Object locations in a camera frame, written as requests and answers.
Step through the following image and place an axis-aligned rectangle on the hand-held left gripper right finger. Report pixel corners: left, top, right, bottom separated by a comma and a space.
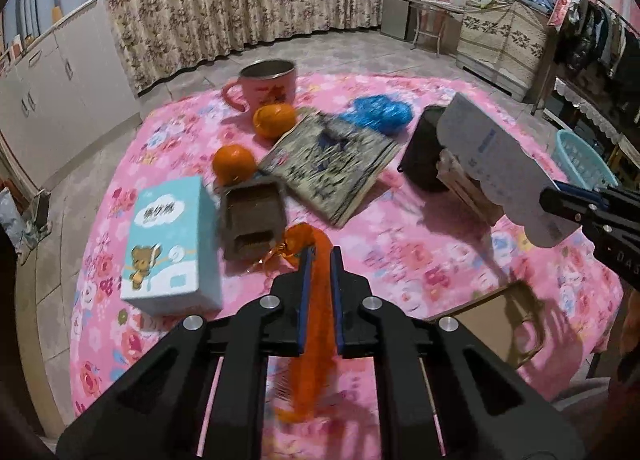
330, 246, 586, 460

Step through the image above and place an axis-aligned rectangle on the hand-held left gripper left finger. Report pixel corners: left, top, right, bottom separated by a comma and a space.
55, 246, 321, 460

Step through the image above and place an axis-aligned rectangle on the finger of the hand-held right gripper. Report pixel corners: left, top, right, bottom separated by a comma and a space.
552, 181, 623, 203
539, 188, 608, 227

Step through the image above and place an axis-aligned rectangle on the orange mesh bag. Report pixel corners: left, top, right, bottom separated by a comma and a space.
275, 222, 335, 423

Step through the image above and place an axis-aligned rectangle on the light blue plastic basket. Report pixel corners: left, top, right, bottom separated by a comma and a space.
556, 130, 621, 191

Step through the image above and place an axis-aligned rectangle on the white paper sheet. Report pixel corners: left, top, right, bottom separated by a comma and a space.
437, 92, 583, 248

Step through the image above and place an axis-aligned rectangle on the black textured case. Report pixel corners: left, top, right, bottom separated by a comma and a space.
398, 104, 453, 193

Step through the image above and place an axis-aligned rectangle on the pink floral tablecloth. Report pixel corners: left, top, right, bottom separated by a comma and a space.
70, 72, 626, 460

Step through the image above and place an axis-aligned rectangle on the table with lace cloth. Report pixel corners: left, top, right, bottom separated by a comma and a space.
550, 77, 640, 161

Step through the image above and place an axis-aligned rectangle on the small brown cardboard box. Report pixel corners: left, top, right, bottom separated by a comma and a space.
216, 175, 288, 261

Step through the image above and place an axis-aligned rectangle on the worn grey printed book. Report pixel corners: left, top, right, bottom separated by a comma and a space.
257, 112, 403, 228

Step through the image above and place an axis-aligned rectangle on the brown cardboard sheet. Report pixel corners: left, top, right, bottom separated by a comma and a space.
427, 280, 547, 370

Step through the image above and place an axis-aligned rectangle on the light blue tissue box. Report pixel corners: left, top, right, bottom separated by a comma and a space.
120, 176, 223, 317

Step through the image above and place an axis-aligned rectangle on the clothes rack with garments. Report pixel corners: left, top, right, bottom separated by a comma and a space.
550, 0, 640, 110

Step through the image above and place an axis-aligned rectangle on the orange fruit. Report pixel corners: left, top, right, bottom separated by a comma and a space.
212, 145, 257, 187
252, 103, 297, 141

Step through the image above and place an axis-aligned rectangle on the cabinet under patterned cloth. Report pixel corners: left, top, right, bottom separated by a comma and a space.
456, 0, 556, 100

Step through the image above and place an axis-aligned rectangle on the pink hanging packet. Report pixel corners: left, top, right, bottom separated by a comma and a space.
548, 0, 575, 28

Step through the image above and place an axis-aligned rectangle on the crumpled blue plastic bag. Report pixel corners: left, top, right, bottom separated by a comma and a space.
340, 94, 415, 135

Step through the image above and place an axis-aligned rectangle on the pink metal mug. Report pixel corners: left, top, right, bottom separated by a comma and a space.
221, 60, 297, 127

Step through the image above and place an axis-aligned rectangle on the small folding table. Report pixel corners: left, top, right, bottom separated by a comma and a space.
406, 0, 466, 56

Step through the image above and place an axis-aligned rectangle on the beige floral curtain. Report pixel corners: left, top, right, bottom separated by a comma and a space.
107, 0, 388, 93

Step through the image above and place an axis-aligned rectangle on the grey plastic bag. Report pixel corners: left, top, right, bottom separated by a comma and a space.
0, 188, 27, 253

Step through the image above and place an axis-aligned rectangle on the white cabinet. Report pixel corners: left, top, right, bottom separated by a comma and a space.
0, 0, 141, 191

